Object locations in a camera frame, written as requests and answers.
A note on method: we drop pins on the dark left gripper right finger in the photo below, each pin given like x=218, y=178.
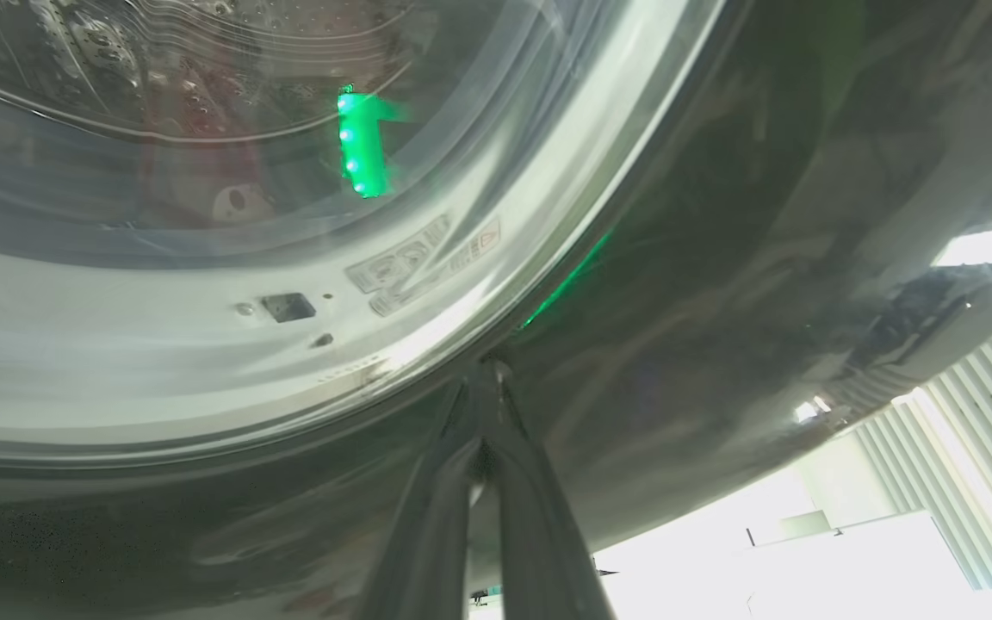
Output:
x=539, y=534

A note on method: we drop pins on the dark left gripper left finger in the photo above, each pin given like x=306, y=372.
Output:
x=431, y=534

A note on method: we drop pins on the round glass washer door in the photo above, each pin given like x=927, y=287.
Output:
x=720, y=258

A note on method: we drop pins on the black door latch slot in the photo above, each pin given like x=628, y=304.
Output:
x=288, y=307

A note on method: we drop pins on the white front-load washing machine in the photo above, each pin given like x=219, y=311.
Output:
x=117, y=344

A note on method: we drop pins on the stainless steel washer drum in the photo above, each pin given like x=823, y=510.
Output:
x=117, y=52

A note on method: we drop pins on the grey warning sticker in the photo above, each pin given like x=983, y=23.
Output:
x=410, y=263

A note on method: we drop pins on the white vertical blinds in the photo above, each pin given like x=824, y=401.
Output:
x=970, y=482

